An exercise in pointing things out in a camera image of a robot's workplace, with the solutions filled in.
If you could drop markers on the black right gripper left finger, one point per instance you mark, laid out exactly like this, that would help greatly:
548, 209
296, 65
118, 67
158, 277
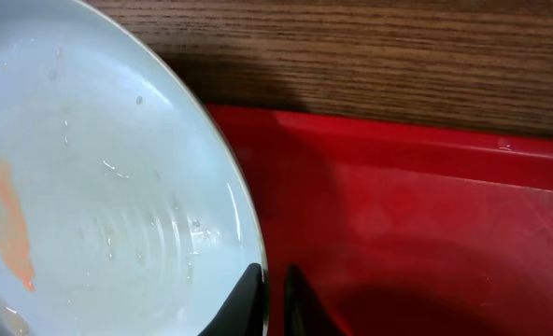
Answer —
242, 313

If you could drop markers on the red plastic tray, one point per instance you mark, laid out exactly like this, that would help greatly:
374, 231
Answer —
401, 230

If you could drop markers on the light blue plate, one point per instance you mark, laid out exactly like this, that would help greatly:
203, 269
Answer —
123, 210

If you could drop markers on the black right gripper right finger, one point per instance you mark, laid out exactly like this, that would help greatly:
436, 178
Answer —
304, 314

